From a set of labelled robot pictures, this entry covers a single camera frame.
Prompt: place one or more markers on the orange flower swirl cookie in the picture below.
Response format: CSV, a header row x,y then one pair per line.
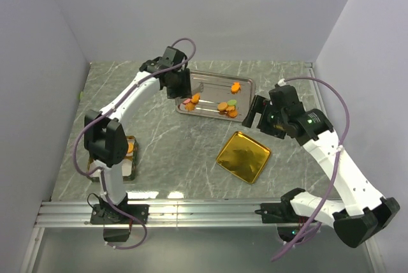
x,y
190,106

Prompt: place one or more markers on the orange chocolate chip cookie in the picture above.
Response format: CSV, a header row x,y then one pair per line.
x,y
232,113

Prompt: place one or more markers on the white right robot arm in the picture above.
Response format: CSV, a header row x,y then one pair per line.
x,y
362,210

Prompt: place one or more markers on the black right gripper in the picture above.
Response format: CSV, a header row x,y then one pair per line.
x,y
261,105

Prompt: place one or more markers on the aluminium mounting rail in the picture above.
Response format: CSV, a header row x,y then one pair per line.
x,y
176,213

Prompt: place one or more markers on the tan round sandwich cookie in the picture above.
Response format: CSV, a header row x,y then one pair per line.
x,y
222,106

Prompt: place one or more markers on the green sandwich cookie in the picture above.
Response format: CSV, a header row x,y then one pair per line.
x,y
231,102

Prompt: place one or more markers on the silver metal tray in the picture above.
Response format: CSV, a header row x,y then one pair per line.
x,y
215,88

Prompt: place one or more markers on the orange pineapple cookie left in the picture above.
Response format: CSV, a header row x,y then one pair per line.
x,y
195,99

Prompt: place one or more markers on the orange pineapple cookie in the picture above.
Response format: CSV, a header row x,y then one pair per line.
x,y
235,88
195,99

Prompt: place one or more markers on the orange cookie in tin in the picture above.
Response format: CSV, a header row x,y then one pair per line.
x,y
130,148

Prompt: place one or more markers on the green christmas cookie tin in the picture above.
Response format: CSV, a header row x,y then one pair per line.
x,y
128,164

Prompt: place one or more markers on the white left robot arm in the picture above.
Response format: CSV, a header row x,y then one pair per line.
x,y
105,130

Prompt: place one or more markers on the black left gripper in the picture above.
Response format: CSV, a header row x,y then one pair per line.
x,y
185,89

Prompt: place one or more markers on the gold tin lid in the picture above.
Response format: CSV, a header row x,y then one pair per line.
x,y
243,157

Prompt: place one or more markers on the orange pineapple cookie top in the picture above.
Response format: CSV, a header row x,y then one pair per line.
x,y
235,88

